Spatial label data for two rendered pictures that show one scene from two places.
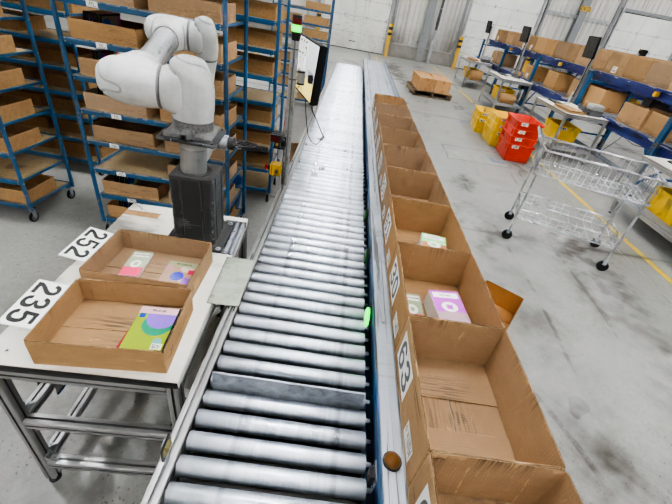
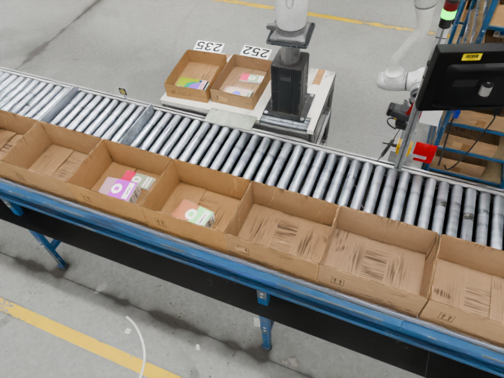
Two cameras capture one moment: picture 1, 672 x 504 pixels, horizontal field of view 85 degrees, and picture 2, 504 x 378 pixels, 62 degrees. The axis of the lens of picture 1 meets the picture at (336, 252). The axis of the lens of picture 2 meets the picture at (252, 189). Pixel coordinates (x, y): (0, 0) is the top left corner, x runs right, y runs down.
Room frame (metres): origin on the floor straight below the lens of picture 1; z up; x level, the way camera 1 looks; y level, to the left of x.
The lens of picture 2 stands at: (2.14, -1.23, 2.46)
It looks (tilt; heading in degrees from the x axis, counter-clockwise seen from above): 51 degrees down; 119
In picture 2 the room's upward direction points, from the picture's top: 5 degrees counter-clockwise
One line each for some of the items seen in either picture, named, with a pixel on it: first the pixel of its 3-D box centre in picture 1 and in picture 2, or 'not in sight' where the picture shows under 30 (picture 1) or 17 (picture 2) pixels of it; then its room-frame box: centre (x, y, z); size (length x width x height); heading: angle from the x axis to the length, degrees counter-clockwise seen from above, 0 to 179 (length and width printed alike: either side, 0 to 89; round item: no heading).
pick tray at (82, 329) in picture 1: (119, 322); (196, 75); (0.78, 0.65, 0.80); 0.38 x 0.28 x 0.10; 98
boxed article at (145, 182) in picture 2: (411, 309); (137, 180); (1.00, -0.31, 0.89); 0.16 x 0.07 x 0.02; 3
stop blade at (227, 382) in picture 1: (288, 391); (133, 133); (0.67, 0.06, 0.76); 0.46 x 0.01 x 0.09; 93
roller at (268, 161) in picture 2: (314, 252); (262, 172); (1.49, 0.10, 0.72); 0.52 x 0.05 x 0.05; 93
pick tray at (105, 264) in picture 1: (152, 264); (242, 81); (1.09, 0.70, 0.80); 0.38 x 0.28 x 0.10; 94
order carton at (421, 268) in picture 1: (437, 298); (125, 181); (1.00, -0.38, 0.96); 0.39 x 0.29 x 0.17; 3
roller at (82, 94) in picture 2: not in sight; (60, 117); (0.12, 0.04, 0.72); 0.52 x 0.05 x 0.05; 93
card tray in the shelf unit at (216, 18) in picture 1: (194, 6); not in sight; (2.47, 1.07, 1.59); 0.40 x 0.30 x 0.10; 93
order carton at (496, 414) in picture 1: (462, 398); (58, 160); (0.61, -0.39, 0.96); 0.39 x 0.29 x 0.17; 3
